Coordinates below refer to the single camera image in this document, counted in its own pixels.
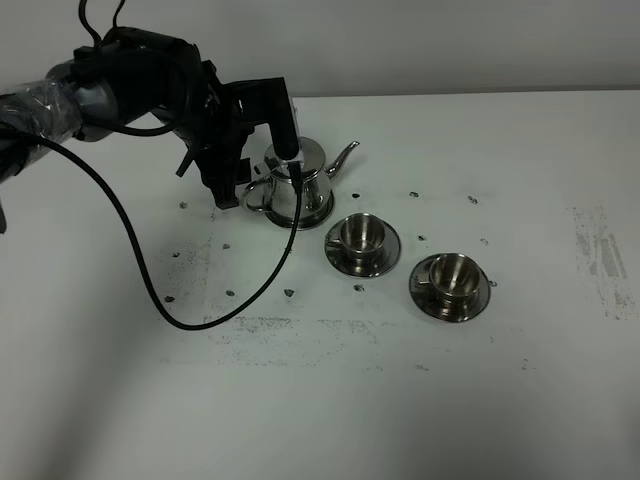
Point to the stainless steel teacup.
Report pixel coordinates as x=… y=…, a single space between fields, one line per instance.
x=452 y=276
x=359 y=236

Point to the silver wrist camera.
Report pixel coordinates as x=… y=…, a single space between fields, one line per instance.
x=267 y=101

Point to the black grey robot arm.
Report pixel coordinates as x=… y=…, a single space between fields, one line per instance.
x=134 y=73

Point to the stainless steel teapot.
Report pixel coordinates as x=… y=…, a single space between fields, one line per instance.
x=306 y=200

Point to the far stainless steel saucer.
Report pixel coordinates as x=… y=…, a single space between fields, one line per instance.
x=368 y=268

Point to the near stainless steel teacup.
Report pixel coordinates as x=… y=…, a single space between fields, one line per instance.
x=452 y=276

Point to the far stainless steel teacup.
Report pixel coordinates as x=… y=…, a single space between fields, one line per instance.
x=359 y=236

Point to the stainless steel saucer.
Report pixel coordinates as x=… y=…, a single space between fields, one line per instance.
x=368 y=268
x=448 y=310

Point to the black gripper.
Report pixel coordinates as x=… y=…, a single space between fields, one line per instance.
x=208 y=123

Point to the near stainless steel saucer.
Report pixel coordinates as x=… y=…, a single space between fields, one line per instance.
x=448 y=310

